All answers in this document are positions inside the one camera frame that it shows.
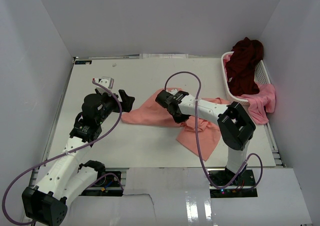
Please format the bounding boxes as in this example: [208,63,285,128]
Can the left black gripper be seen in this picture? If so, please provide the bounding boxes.
[95,88,135,124]

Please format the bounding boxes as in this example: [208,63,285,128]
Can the salmon pink t shirt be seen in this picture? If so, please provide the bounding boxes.
[121,89,221,161]

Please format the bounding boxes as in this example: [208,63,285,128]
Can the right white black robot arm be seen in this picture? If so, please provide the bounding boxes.
[155,90,256,186]

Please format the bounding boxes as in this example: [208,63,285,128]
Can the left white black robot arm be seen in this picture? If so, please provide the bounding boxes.
[22,87,135,226]

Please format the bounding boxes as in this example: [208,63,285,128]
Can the papers behind table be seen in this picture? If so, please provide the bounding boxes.
[139,53,189,59]

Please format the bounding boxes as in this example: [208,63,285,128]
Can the black label sticker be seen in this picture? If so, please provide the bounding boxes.
[74,60,92,65]

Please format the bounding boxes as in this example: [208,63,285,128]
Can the dark red shirt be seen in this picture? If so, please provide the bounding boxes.
[225,37,264,96]

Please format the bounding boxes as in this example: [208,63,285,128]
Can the white plastic laundry basket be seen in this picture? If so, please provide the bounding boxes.
[220,51,271,106]

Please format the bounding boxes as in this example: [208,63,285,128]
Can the white paper sheets front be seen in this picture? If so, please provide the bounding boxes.
[62,168,312,226]

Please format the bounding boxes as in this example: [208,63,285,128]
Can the pink shirt in basket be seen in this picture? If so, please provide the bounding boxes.
[240,84,276,125]

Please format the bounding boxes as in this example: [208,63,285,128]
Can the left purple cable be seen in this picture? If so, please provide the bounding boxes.
[1,80,124,224]

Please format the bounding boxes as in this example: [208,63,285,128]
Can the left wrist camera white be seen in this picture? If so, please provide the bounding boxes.
[92,76,114,90]

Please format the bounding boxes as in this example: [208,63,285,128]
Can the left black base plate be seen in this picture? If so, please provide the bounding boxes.
[81,171,125,197]

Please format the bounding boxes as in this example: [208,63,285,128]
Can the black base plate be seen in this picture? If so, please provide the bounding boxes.
[209,170,258,199]
[81,171,125,197]

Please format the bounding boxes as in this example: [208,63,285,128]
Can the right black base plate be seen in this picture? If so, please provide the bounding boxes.
[209,170,258,199]

